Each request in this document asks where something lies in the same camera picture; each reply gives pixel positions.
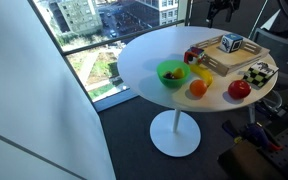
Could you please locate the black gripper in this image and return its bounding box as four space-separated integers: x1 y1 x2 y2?
206 0 240 28

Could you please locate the wooden crate tray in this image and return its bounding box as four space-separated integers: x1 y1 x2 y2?
193 35 269 76

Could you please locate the blue black white cube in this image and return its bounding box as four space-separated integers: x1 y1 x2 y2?
219 33 243 53

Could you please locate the yellow banana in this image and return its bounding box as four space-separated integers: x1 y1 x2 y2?
189 64 213 86

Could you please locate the yellow lemon in bowl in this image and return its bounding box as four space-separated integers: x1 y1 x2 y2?
173 68 185 79

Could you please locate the green plastic bowl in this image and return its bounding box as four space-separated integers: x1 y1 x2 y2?
156 60 190 88

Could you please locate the orange fruit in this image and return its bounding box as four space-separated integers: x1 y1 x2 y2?
189 80 207 97

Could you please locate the red apple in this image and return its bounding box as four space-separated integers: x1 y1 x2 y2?
228 80 251 99

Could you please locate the grey office chair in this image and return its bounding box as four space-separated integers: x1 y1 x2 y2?
250 25 288 114

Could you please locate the dark plum in bowl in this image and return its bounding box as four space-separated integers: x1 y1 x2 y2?
163 71 175 79

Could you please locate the blue clamp with red tips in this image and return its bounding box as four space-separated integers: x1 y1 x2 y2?
222 120 283 151

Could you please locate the brown box corner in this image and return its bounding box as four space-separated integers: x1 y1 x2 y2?
217 141 286 180

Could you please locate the white round pedestal table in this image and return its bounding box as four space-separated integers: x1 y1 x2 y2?
117 26 277 157

